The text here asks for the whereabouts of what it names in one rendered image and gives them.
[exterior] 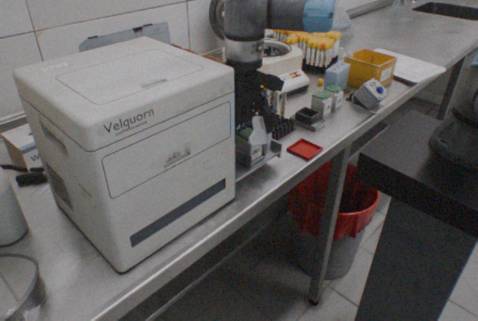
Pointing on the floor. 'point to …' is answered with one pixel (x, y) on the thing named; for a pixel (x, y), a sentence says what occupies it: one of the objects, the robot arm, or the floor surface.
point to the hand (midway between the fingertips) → (249, 141)
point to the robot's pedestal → (413, 266)
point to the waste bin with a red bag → (358, 201)
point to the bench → (124, 307)
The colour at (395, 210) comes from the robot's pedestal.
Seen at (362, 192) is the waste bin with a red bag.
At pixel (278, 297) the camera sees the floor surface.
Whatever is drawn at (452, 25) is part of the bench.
